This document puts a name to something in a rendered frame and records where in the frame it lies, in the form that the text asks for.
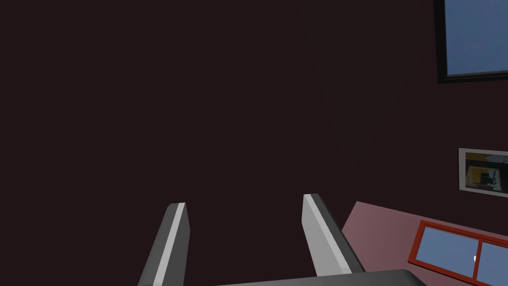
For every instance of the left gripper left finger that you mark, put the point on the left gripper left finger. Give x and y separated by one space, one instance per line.
170 246

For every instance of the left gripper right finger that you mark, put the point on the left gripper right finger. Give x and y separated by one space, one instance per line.
325 242

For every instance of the black framed window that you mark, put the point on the black framed window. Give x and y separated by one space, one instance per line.
476 37

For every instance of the white framed wall picture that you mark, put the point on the white framed wall picture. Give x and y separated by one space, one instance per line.
483 172

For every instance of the red framed window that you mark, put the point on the red framed window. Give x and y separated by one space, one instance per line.
452 252

